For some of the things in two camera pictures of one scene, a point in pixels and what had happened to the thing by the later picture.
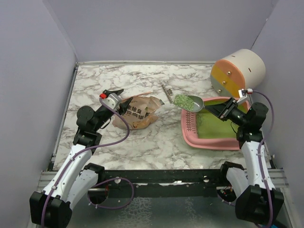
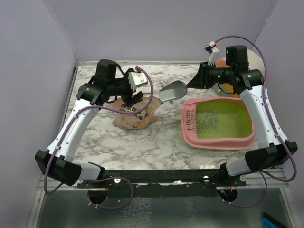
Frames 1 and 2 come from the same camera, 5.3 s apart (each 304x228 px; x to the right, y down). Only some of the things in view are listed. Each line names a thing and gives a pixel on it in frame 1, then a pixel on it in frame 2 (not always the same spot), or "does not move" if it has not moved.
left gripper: [124, 105] → [137, 98]
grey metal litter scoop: [190, 103] → [172, 90]
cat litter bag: [140, 113] does not move
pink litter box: [204, 130] does not move
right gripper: [222, 110] → [201, 80]
